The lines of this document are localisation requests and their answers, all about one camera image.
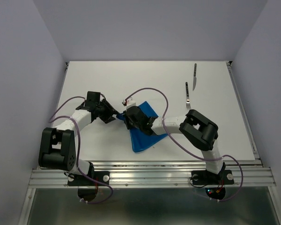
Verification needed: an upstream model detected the steel knife black handle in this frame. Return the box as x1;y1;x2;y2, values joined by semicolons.
192;63;197;91

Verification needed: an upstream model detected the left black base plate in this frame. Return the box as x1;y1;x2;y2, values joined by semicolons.
67;171;111;187

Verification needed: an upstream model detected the aluminium front rail frame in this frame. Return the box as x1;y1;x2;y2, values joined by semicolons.
29;160;276;189

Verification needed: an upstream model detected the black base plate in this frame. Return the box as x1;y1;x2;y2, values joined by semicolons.
190;170;234;186
67;171;111;187

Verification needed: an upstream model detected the steel fork black handle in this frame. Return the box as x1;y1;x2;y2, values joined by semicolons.
185;82;191;110

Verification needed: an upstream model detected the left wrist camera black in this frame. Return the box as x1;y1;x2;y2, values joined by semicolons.
85;91;101;107

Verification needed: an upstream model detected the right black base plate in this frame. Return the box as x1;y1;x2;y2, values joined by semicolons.
190;170;234;186

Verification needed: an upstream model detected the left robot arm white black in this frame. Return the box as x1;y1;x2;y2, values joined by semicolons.
38;98;119;185

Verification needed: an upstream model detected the blue cloth napkin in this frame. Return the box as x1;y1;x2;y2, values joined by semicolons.
129;101;168;153

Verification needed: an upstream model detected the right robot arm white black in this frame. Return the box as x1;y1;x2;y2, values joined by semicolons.
124;106;224;183

